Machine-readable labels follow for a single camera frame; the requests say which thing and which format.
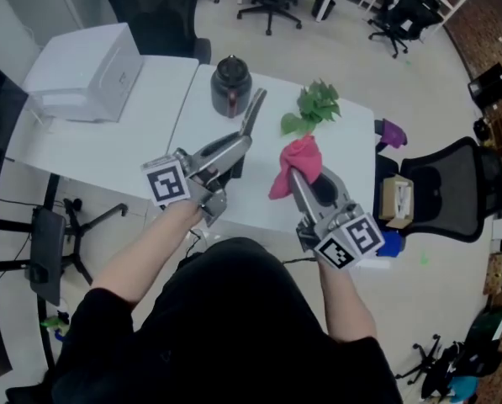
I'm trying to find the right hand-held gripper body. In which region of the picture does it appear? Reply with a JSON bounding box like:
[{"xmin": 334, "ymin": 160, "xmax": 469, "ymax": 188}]
[{"xmin": 288, "ymin": 165, "xmax": 386, "ymax": 271}]

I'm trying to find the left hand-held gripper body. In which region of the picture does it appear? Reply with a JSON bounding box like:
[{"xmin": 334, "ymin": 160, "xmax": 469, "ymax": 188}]
[{"xmin": 140, "ymin": 135, "xmax": 254, "ymax": 229}]

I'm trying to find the pink cloth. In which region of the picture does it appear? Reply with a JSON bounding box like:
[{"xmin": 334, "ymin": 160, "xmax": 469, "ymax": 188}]
[{"xmin": 268, "ymin": 136, "xmax": 324, "ymax": 202}]

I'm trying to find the person's right forearm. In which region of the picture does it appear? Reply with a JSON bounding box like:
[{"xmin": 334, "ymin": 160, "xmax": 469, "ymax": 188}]
[{"xmin": 316, "ymin": 258, "xmax": 378, "ymax": 345}]

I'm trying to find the person's left forearm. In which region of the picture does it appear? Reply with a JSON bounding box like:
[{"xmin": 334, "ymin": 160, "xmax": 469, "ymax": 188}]
[{"xmin": 90, "ymin": 202, "xmax": 203, "ymax": 311}]

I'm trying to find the purple cloth item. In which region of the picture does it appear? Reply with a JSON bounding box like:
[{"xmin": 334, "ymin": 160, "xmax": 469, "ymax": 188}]
[{"xmin": 375, "ymin": 118, "xmax": 409, "ymax": 150}]

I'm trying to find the person's left hand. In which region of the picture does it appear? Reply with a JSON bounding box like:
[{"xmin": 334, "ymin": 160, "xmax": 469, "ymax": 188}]
[{"xmin": 188, "ymin": 167, "xmax": 220, "ymax": 187}]

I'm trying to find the black kettle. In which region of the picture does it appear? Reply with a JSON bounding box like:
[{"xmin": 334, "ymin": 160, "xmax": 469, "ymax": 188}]
[{"xmin": 209, "ymin": 54, "xmax": 254, "ymax": 120}]

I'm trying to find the cardboard box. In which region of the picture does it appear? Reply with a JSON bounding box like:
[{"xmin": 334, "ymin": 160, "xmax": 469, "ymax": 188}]
[{"xmin": 378, "ymin": 173, "xmax": 415, "ymax": 230}]

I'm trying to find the green leafy plant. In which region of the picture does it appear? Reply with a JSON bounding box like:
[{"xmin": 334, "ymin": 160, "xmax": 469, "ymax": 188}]
[{"xmin": 280, "ymin": 79, "xmax": 343, "ymax": 137}]

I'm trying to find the blue item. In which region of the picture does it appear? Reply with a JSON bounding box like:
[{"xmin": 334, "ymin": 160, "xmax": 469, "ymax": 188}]
[{"xmin": 375, "ymin": 229, "xmax": 407, "ymax": 259}]

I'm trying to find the black mesh office chair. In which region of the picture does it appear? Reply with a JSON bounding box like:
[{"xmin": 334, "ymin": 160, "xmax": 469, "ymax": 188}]
[{"xmin": 375, "ymin": 136, "xmax": 502, "ymax": 244}]

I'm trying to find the black high-back office chair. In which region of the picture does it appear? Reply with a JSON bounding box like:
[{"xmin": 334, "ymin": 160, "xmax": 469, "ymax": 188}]
[{"xmin": 103, "ymin": 0, "xmax": 213, "ymax": 66}]

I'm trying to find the black waste bin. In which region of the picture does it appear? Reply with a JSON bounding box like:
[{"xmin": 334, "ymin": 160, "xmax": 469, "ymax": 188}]
[{"xmin": 310, "ymin": 0, "xmax": 337, "ymax": 22}]

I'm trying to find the person's black clothing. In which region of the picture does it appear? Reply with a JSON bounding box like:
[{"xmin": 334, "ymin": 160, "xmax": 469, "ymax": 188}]
[{"xmin": 4, "ymin": 237, "xmax": 404, "ymax": 404}]

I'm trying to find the white printer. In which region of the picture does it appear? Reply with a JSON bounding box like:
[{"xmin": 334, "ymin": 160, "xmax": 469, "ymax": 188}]
[{"xmin": 21, "ymin": 22, "xmax": 145, "ymax": 124}]

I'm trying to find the black chair with star base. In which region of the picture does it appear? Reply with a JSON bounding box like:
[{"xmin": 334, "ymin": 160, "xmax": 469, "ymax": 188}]
[{"xmin": 28, "ymin": 198, "xmax": 129, "ymax": 307}]

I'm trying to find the black chair star base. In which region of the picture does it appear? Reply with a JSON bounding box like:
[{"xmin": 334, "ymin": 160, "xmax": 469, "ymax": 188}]
[{"xmin": 394, "ymin": 333, "xmax": 445, "ymax": 386}]

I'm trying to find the black open box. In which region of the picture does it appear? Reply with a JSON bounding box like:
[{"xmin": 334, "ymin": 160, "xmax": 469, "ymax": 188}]
[{"xmin": 468, "ymin": 62, "xmax": 502, "ymax": 109}]

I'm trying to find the black bag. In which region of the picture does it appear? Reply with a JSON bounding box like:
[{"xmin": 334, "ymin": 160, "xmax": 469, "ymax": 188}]
[{"xmin": 420, "ymin": 309, "xmax": 502, "ymax": 400}]

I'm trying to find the green toy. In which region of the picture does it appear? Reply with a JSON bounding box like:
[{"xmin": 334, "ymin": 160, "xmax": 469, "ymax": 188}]
[{"xmin": 40, "ymin": 312, "xmax": 71, "ymax": 341}]

